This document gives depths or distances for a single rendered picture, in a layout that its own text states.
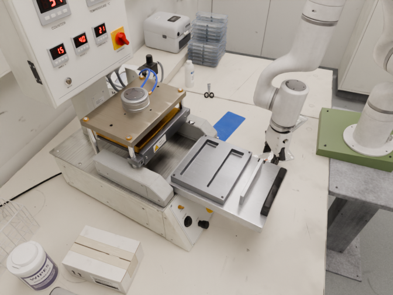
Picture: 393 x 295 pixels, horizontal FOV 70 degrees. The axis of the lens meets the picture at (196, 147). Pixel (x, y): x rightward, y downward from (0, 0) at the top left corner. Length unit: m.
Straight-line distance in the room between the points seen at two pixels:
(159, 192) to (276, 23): 2.70
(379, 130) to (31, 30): 1.15
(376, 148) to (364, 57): 1.69
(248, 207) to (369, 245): 1.38
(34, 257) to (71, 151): 0.34
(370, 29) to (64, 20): 2.44
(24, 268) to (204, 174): 0.51
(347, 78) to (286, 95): 2.15
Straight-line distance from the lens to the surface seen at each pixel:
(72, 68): 0.83
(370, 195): 1.23
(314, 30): 0.81
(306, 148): 1.30
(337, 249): 1.91
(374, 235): 2.12
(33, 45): 0.76
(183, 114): 0.90
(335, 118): 1.43
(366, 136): 1.28
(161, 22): 1.80
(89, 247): 0.90
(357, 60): 2.93
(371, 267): 2.00
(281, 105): 0.91
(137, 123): 0.78
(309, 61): 0.84
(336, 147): 1.29
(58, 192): 1.17
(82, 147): 1.02
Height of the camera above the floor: 1.60
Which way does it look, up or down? 45 degrees down
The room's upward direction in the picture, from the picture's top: straight up
